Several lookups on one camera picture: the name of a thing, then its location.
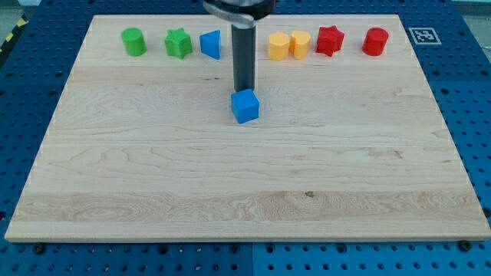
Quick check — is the red star block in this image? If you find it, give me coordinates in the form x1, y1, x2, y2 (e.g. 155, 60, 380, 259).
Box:
315, 25, 344, 57

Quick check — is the yellow hexagon block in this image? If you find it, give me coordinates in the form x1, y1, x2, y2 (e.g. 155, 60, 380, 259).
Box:
268, 32, 290, 61

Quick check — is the red cylinder block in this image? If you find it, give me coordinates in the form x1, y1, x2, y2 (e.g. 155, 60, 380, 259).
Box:
362, 27, 389, 56

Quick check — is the blue cube block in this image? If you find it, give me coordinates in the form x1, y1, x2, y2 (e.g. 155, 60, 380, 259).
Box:
231, 89, 259, 123

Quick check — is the yellow heart block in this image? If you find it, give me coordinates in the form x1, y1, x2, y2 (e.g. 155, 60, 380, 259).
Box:
289, 30, 311, 60

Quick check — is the green cylinder block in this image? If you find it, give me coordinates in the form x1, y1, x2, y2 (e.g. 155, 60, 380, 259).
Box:
121, 28, 147, 57

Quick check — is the green star block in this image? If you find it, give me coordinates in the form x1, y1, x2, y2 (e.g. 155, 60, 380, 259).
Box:
164, 28, 193, 59

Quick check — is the white fiducial marker tag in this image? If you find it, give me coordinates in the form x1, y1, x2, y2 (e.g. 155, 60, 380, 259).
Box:
409, 27, 441, 45

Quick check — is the blue triangle block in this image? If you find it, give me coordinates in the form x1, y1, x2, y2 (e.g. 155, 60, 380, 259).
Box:
199, 30, 221, 60

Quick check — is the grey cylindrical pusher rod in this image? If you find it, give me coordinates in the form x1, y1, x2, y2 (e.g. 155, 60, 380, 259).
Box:
231, 25, 255, 91

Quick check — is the wooden board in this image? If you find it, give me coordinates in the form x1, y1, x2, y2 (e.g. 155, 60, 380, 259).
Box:
5, 15, 490, 243

